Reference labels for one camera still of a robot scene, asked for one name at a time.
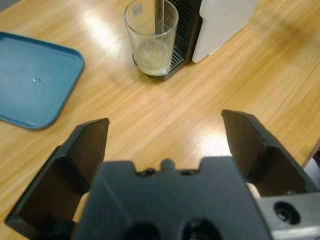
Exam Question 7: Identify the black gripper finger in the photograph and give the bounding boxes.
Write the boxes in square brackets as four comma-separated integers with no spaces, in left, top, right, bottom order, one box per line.
[4,117,110,240]
[221,109,320,199]

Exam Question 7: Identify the clear drinking glass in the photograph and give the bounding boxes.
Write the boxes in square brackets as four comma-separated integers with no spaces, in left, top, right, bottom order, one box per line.
[123,0,179,76]

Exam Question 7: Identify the white capsule coffee machine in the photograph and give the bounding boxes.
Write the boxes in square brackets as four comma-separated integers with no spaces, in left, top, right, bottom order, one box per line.
[153,0,261,64]

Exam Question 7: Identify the teal plastic tray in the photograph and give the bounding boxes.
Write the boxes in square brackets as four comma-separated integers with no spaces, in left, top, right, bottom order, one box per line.
[0,31,85,131]

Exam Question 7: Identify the metal grate drip tray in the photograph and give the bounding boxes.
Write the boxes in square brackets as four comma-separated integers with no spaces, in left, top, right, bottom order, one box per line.
[132,46,185,81]

